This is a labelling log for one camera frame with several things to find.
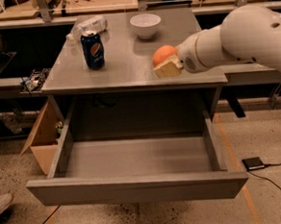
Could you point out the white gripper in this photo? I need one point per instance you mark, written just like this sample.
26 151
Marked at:
187 56

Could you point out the orange fruit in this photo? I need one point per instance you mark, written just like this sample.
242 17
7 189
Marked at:
163 53

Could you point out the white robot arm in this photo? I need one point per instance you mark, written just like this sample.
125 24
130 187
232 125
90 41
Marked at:
249 33

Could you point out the grey counter cabinet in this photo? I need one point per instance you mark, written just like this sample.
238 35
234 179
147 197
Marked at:
125 98

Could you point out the grey open drawer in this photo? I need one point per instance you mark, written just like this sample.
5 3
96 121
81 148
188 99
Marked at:
136 170

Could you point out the white ceramic bowl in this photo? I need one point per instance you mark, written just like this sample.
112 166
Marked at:
145 25

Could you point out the blue Pepsi can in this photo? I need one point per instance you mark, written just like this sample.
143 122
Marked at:
93 49

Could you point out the clear plastic water bottle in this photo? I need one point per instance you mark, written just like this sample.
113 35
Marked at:
96 24

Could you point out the black foot pedal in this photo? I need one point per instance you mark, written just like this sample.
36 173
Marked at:
253 163

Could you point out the cardboard box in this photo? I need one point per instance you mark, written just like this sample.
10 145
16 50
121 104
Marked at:
42 140

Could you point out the white sneaker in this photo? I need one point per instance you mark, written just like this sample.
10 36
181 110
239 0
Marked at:
5 201

